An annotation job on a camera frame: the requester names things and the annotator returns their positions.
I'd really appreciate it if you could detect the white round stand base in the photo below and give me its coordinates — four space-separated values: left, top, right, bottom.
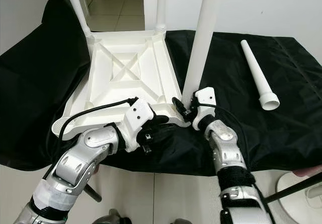
277 173 322 219

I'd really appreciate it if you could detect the pink table leg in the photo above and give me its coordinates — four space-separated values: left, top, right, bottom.
294 166 322 177

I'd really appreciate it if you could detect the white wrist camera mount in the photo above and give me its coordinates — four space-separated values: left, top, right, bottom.
192 87 217 130
123 99 156 152

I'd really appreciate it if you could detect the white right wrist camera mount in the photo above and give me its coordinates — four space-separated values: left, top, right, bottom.
192 87 217 130

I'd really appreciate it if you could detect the black stand rod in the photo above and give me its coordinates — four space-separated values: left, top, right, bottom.
264 173 322 203
83 184 102 203

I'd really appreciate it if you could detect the black cloth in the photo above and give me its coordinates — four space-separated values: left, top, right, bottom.
0 0 322 177

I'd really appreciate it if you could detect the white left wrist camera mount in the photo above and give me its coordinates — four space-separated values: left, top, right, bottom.
123 99 156 152

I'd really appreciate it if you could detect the grey robot left leg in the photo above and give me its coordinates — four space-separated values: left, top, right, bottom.
98 209 131 224

